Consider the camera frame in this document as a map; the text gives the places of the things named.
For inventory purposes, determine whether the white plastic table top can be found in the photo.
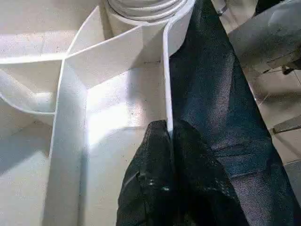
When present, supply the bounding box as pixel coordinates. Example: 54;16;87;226
0;0;196;226

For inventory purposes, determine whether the black work mat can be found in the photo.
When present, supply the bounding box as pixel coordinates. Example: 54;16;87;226
168;0;295;226

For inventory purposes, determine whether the white plastic table leg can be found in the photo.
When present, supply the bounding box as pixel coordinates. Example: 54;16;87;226
104;0;187;24

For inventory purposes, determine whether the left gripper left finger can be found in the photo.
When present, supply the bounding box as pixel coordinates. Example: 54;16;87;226
115;119;177;226

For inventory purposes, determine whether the black metal tube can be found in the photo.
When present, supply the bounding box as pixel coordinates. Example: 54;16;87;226
272;121;301;135

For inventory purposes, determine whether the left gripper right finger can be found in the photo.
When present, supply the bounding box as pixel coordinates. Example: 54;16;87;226
173;119;250;226

